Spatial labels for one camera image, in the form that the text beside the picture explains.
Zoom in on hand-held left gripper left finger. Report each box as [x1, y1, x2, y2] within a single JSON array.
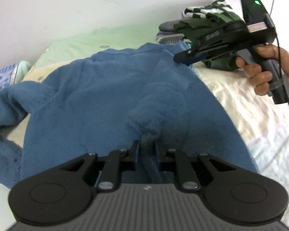
[[60, 140, 140, 193]]

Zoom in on grey knit cloth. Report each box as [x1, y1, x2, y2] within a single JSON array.
[[156, 19, 183, 44]]

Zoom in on blue patterned pillow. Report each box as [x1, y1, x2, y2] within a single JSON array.
[[0, 61, 30, 97]]

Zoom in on dark green striped clothes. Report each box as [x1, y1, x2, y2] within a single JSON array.
[[173, 0, 246, 71]]

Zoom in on blue knit sweater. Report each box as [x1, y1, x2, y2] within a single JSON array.
[[0, 42, 259, 189]]

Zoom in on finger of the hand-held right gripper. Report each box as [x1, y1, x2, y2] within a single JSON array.
[[183, 52, 215, 66], [173, 46, 208, 63]]

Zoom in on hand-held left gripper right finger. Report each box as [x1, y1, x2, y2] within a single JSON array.
[[154, 141, 228, 193]]

